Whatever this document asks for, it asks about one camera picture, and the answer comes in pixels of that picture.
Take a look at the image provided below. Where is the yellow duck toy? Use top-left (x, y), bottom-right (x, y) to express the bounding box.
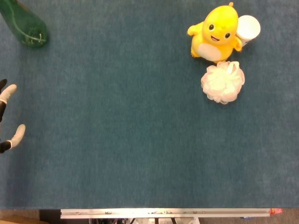
top-left (187, 2), bottom-right (243, 63)

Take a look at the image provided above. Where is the aluminium frame rail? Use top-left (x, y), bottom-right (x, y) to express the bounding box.
top-left (60, 208), bottom-right (271, 219)

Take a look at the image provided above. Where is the green glass bottle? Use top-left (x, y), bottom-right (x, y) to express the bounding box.
top-left (0, 0), bottom-right (49, 48)

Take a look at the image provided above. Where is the white mesh bath sponge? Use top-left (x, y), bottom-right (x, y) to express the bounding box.
top-left (200, 61), bottom-right (246, 105)

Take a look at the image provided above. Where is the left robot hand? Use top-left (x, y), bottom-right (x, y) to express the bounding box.
top-left (0, 78), bottom-right (26, 154)

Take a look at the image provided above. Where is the white paper cup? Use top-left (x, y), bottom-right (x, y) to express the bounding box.
top-left (235, 15), bottom-right (261, 47)

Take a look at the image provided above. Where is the blue table cloth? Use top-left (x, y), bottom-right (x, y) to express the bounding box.
top-left (0, 0), bottom-right (299, 210)

